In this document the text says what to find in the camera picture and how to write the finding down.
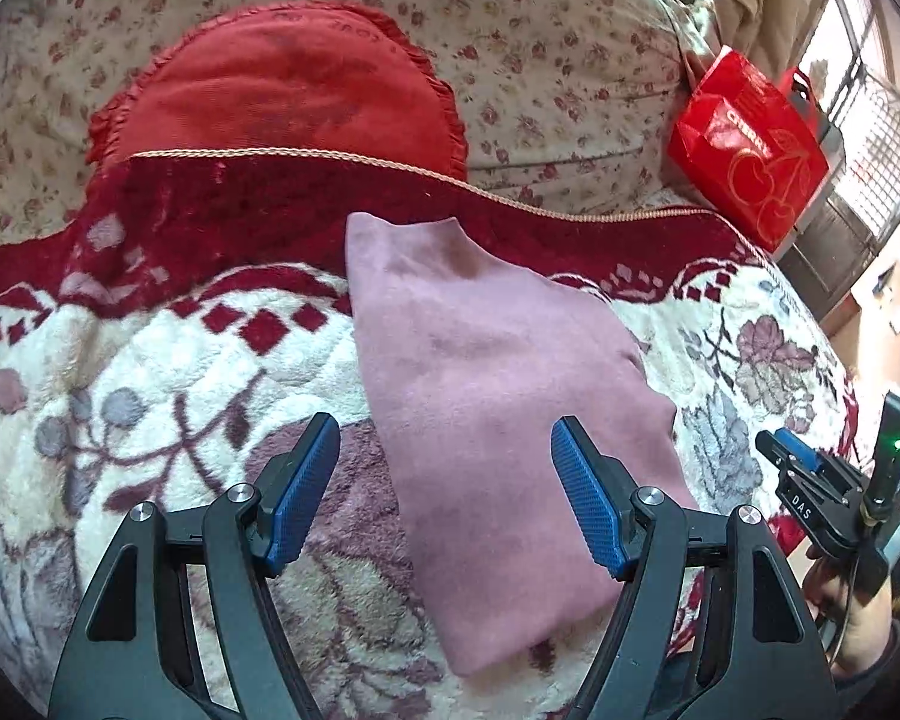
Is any red white floral blanket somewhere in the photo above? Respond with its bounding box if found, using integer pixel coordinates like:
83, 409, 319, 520
0, 146, 863, 720

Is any side window with grille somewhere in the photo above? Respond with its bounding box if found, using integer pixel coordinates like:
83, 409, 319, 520
802, 0, 900, 241

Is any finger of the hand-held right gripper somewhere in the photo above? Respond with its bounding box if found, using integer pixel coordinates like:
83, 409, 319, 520
776, 469, 826, 541
756, 427, 818, 470

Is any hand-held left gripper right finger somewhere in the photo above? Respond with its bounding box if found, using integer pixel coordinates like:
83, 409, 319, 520
551, 415, 841, 720

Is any pink long-sleeved shirt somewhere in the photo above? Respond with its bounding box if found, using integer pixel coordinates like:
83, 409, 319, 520
343, 211, 702, 677

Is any person's right hand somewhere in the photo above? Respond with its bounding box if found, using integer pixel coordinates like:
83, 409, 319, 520
802, 551, 897, 672

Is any red ruffled cushion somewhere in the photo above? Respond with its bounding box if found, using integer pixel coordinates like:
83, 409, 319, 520
86, 2, 467, 185

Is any red gift bag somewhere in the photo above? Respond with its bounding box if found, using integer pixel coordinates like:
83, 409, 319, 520
667, 45, 832, 254

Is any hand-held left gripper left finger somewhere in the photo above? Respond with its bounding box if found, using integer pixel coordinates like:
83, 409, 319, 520
47, 412, 342, 720

